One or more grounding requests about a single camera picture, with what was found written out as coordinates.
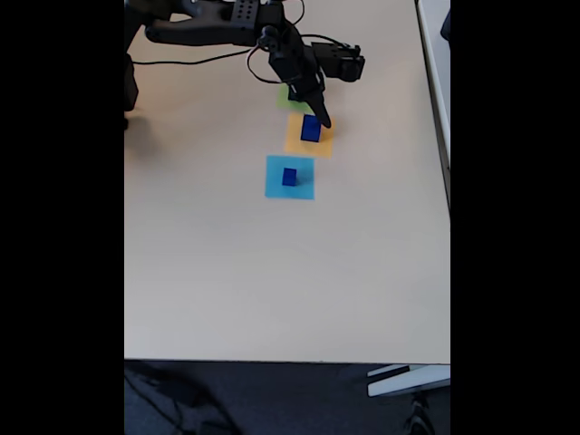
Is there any red black motor wire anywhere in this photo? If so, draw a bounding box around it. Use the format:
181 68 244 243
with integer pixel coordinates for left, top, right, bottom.
278 0 305 26

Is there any green paper square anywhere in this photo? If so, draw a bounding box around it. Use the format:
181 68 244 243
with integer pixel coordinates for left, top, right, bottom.
275 83 318 115

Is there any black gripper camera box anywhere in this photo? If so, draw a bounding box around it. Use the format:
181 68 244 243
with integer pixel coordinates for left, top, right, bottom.
310 41 366 84

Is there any black camera cable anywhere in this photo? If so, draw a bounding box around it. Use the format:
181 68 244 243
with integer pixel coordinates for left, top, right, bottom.
133 32 359 86

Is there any black floor cable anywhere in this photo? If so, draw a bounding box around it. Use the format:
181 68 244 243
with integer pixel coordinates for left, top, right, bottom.
124 362 237 435

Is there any orange paper square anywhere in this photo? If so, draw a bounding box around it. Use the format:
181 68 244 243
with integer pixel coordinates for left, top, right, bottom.
283 112 335 159

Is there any white table foot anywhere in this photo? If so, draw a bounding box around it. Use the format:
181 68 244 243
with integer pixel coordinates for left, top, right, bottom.
365 363 451 399

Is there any medium blue cube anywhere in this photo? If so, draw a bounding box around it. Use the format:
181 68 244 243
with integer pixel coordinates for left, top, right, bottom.
300 113 324 143

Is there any light blue paper square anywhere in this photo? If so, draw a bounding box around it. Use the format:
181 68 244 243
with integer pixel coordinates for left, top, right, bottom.
264 154 315 201

